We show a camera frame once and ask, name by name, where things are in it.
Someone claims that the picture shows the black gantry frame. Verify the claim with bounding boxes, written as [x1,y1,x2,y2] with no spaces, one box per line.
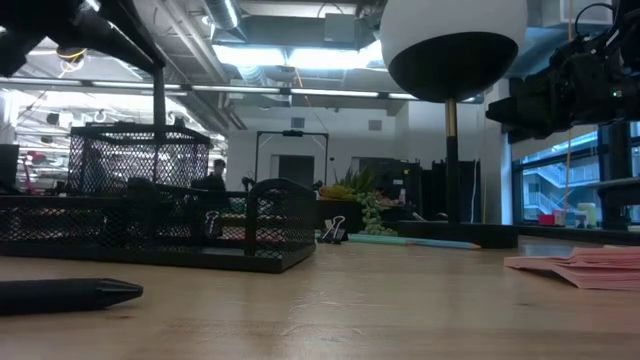
[254,129,331,191]

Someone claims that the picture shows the thick black marker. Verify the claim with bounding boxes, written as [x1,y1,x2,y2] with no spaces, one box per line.
[0,277,145,317]

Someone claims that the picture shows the potted succulent plant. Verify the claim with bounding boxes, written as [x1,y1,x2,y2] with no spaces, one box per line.
[317,167,401,237]

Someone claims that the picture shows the white globe table lamp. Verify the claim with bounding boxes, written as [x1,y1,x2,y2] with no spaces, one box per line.
[377,0,529,250]

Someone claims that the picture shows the linear ceiling light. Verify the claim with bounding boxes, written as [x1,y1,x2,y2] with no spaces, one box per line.
[0,76,419,101]

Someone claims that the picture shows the black computer monitor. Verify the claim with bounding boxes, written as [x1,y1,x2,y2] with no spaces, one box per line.
[0,143,20,192]

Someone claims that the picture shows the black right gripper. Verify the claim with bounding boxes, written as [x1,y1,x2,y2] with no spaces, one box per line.
[487,27,640,146]

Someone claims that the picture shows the person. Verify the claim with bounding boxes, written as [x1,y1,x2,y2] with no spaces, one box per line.
[191,158,229,194]

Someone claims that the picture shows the black binder clip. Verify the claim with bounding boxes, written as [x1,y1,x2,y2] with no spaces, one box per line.
[318,215,349,245]
[201,209,224,240]

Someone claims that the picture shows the pink eraser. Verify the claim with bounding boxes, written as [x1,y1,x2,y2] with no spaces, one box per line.
[221,227,284,245]

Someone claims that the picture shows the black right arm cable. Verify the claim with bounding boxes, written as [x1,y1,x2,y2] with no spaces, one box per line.
[572,1,619,41]

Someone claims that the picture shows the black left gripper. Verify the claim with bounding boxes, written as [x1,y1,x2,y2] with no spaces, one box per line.
[0,0,167,79]

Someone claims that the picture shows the silver ventilation duct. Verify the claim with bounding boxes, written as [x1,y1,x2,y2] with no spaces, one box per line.
[202,0,242,31]

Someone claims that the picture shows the pale green container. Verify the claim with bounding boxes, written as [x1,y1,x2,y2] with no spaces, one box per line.
[577,201,599,229]

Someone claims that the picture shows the black mesh desk organizer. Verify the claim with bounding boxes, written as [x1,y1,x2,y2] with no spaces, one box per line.
[0,122,317,274]

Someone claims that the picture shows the ceiling light panel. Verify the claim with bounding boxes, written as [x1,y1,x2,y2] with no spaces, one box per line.
[212,40,384,71]

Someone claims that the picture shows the black cabinets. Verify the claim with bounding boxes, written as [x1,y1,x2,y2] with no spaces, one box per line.
[349,156,482,224]

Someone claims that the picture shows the pink sticky note pad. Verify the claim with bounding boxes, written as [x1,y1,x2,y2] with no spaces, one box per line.
[503,244,640,292]

